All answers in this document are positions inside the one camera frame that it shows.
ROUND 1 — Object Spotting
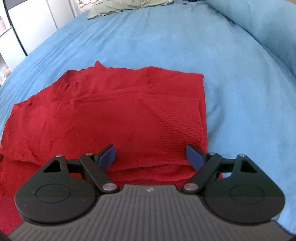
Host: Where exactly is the blue bed sheet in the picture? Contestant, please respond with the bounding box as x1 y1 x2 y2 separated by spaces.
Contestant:
1 1 295 232

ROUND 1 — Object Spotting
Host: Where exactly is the red knit sweater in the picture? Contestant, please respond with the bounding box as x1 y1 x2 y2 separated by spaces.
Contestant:
1 62 207 233

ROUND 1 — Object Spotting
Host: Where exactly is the folded blue duvet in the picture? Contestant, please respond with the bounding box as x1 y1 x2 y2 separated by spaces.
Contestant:
206 1 295 74

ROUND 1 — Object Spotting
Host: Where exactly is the green pillow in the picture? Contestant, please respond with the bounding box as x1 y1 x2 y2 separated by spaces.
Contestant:
87 0 174 19

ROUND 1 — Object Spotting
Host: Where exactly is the white grey wardrobe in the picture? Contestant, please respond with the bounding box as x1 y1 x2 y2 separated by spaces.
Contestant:
4 0 76 55

